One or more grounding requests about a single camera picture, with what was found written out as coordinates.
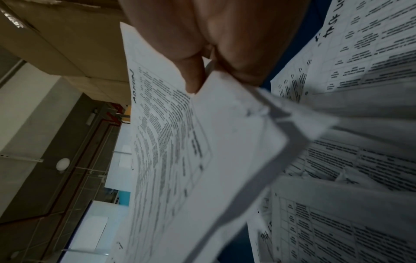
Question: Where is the person's right hand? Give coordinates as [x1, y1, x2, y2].
[117, 0, 313, 94]

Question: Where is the printed paper sheet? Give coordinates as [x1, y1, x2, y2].
[110, 23, 340, 263]

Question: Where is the pile of printed papers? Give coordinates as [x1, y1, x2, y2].
[247, 0, 416, 263]

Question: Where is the round ceiling lamp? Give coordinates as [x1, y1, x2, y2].
[55, 158, 71, 172]

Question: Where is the white partition panel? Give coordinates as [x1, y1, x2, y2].
[58, 115, 140, 263]

